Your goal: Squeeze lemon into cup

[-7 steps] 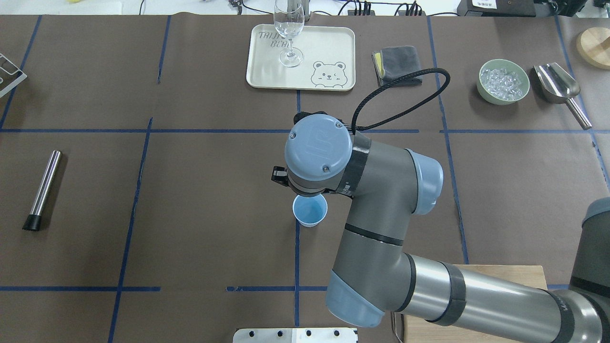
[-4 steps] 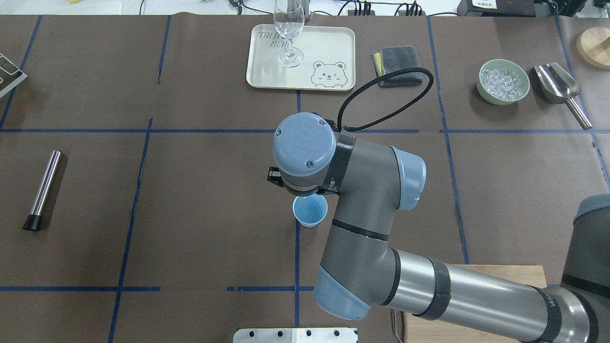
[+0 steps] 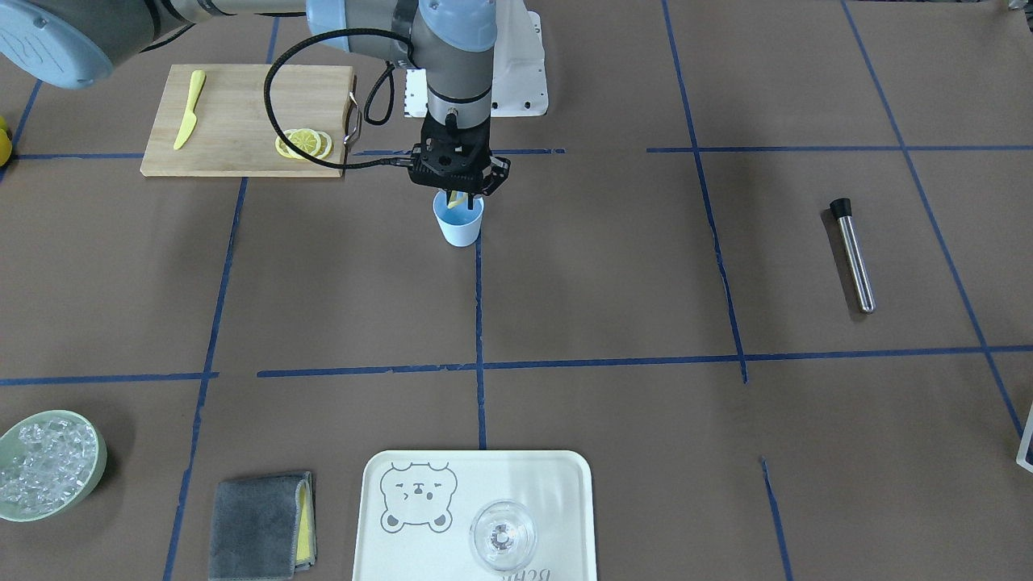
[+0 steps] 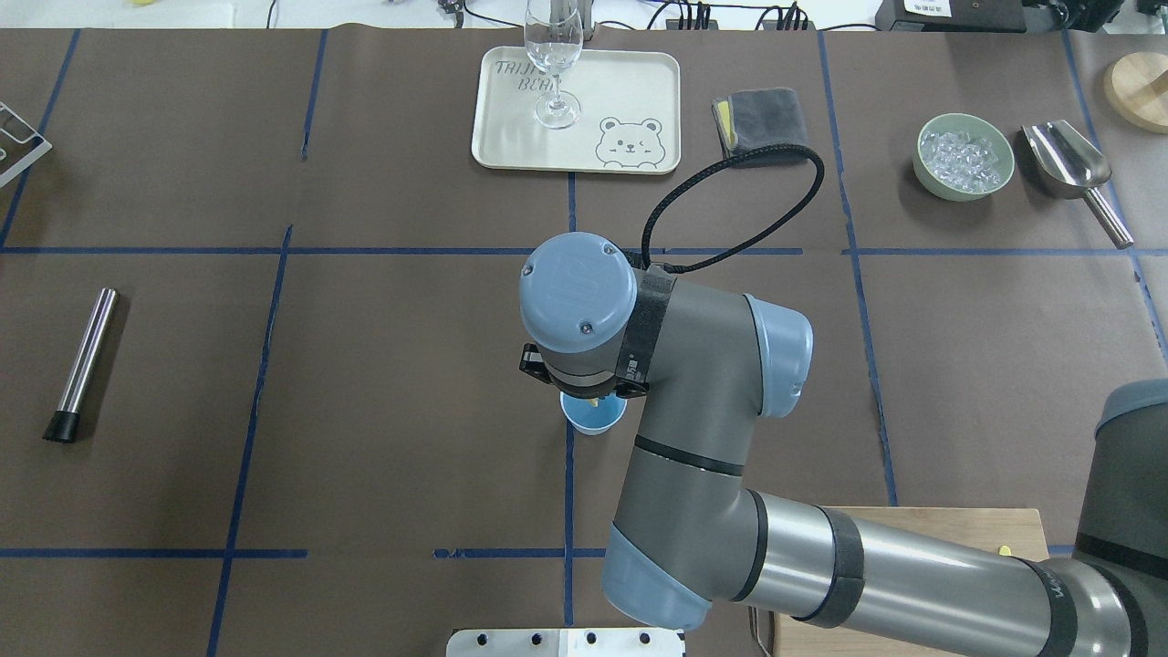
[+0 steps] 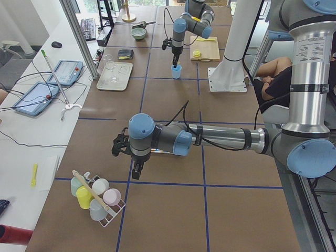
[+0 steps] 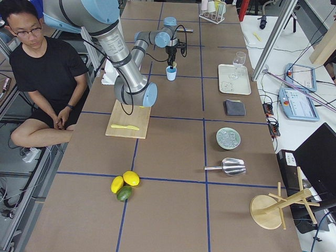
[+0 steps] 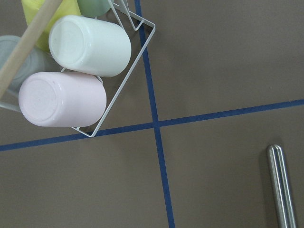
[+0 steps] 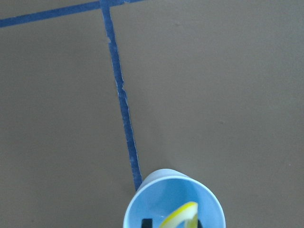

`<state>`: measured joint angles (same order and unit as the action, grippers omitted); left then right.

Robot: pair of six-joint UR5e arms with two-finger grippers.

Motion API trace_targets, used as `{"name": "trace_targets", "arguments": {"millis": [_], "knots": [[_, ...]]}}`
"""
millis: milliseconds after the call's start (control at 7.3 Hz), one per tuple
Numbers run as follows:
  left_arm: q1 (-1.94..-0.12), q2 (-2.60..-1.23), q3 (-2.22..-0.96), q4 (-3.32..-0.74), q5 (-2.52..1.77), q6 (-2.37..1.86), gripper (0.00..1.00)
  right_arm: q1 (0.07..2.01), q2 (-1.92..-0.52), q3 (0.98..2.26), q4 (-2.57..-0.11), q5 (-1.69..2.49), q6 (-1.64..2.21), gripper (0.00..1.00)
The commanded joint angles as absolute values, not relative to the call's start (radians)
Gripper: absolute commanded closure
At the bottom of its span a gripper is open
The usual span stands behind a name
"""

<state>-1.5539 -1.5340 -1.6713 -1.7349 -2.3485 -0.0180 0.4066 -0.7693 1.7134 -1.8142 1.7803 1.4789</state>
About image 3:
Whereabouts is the stack of lemon slices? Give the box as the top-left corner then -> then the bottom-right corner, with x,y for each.
274,127 -> 333,161

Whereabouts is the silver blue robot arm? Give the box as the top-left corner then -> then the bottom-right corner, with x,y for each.
1,1 -> 510,198

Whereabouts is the green bowl of ice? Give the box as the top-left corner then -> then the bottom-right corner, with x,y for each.
1,411 -> 107,523

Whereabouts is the yellow plastic knife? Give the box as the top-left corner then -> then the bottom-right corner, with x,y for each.
173,69 -> 207,150

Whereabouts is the steel muddler black tip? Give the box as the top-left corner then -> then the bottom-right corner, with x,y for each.
829,198 -> 876,314

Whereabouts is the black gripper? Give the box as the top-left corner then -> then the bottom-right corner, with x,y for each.
408,114 -> 512,211

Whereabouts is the clear wine glass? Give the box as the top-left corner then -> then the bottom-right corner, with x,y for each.
469,499 -> 538,574

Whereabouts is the cream bear tray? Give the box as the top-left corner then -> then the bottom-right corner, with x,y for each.
352,451 -> 598,580

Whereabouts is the yellow lemon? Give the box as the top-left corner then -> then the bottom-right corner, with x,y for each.
0,115 -> 14,169

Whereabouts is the bamboo cutting board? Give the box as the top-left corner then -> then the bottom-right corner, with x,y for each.
140,64 -> 358,179

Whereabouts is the light blue cup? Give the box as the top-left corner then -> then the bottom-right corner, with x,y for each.
433,189 -> 486,248

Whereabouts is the grey folded cloth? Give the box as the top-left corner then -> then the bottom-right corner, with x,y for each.
209,470 -> 318,580

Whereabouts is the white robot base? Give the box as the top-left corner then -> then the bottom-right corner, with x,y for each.
411,1 -> 549,128

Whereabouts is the lemon slice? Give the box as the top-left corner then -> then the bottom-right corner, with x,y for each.
445,190 -> 468,209

